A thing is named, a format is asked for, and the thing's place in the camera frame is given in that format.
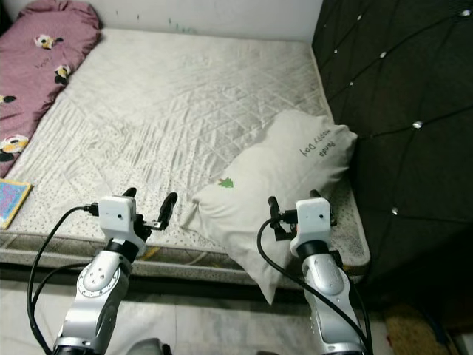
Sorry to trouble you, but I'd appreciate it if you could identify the white quilted mattress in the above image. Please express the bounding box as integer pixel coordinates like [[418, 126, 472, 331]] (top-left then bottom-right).
[[0, 28, 372, 289]]

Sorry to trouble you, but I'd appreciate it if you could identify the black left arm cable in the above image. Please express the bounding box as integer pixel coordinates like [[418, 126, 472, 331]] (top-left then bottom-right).
[[27, 204, 103, 355]]

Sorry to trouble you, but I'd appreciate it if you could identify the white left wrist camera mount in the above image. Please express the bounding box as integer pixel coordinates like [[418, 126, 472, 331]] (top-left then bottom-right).
[[98, 195, 137, 239]]

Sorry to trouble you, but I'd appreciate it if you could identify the dark bed frame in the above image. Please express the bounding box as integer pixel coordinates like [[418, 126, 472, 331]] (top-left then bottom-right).
[[0, 263, 385, 304]]

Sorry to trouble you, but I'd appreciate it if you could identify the silver left robot leg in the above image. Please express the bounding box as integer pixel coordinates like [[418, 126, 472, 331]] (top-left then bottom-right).
[[126, 339, 171, 355]]

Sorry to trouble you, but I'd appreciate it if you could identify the purple cartoon print blanket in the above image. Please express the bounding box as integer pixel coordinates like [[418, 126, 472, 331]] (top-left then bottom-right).
[[0, 0, 103, 178]]

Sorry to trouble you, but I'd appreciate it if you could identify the brown floor mat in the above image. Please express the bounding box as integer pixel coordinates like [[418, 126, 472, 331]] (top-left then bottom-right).
[[384, 302, 448, 355]]

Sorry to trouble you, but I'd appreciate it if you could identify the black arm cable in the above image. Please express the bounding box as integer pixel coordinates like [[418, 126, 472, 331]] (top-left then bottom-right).
[[257, 218, 374, 355], [27, 204, 103, 355]]

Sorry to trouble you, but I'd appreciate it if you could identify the blue yellow children's book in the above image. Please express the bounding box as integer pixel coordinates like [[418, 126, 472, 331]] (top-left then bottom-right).
[[0, 177, 33, 230]]

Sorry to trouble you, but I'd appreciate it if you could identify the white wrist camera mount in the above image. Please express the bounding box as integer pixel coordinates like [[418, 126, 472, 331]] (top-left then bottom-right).
[[294, 197, 333, 239], [98, 195, 137, 239]]

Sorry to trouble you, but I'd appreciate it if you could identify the black tufted headboard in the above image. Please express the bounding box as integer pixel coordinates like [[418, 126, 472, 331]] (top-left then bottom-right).
[[310, 0, 473, 311]]

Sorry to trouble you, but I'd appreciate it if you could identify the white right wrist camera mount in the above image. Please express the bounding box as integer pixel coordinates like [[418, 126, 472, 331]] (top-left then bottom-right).
[[294, 197, 333, 239]]

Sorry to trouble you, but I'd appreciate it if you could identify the white pillow with tree print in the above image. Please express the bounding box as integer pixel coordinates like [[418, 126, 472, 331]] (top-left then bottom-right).
[[181, 109, 359, 305]]

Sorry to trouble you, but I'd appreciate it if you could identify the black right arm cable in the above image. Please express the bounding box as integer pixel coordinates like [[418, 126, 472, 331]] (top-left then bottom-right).
[[257, 218, 374, 355]]

